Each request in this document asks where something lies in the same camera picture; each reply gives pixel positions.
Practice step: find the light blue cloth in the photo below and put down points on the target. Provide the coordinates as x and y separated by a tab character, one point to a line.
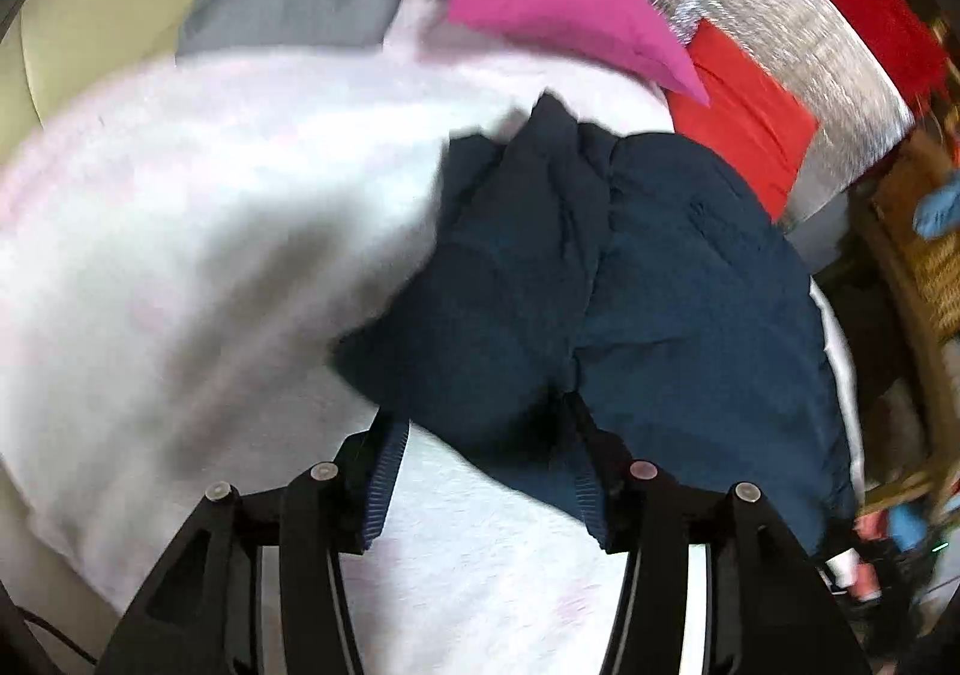
938	213

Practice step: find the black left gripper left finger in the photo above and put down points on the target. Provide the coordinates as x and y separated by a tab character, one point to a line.
256	578

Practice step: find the red pillow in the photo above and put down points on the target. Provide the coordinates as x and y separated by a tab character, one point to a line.
753	123

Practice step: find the navy blue puffer jacket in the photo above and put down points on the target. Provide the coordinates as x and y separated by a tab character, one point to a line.
637	275

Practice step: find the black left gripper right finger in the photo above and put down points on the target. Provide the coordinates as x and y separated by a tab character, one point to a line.
713	582

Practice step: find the silver foil insulation mat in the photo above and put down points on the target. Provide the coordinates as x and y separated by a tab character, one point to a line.
808	47

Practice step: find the white pink bed sheet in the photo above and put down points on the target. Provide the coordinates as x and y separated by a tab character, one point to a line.
183	248

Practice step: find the wicker basket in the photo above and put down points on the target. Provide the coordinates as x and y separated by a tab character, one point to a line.
889	193

